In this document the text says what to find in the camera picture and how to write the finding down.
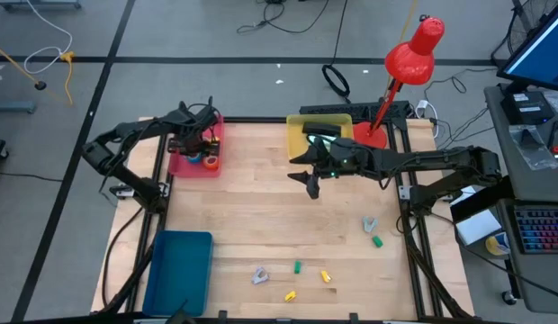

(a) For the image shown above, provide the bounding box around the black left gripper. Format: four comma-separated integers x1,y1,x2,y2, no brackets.
167,111,221,157

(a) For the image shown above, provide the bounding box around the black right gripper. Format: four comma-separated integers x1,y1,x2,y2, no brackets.
286,137,369,201

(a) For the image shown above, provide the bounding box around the black stapler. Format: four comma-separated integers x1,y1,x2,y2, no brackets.
301,121,343,138

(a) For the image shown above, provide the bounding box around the pink plastic bin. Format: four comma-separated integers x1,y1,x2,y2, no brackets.
166,113,226,179

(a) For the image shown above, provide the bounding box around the yellow plastic bin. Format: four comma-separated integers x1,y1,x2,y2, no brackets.
285,112,356,161

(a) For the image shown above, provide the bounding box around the black power strip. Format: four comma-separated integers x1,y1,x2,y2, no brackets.
298,100,411,122

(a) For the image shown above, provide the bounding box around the grey clip bottom left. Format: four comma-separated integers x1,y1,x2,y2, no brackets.
250,265,271,286

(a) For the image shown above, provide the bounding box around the white power adapter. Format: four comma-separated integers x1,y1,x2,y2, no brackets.
415,99,440,139

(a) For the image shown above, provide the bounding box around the blue plastic bin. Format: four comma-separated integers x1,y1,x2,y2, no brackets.
141,229,215,318

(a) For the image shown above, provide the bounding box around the red desk lamp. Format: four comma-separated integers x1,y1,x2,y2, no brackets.
352,15,446,151

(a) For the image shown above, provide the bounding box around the white box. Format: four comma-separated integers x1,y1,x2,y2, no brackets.
454,209,503,247

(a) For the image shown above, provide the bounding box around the yellow blue round object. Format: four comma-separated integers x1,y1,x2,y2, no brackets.
484,231,510,257

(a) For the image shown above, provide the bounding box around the grey desk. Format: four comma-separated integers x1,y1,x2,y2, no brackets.
482,84,558,315

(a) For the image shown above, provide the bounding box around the clear plastic bag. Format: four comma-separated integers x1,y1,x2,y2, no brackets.
508,124,558,172

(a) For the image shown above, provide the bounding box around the black mini computer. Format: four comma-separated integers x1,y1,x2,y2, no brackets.
499,90,555,126

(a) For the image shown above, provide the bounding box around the backlit keyboard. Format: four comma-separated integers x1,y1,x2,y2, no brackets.
512,203,558,256

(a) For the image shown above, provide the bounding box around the computer monitor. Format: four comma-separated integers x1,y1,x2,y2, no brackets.
496,0,558,95

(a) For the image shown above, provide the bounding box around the black fan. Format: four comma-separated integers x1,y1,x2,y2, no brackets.
490,0,558,59

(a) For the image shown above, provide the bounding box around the coiled black cable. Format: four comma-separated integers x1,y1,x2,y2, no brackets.
320,64,353,101

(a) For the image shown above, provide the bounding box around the yellow extension cord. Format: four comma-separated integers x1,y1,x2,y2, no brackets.
58,49,77,107

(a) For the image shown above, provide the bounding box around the thin yellow cable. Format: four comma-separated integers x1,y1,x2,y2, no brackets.
385,0,419,96

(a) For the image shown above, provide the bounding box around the white cable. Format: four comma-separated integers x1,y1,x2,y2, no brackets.
23,0,75,76

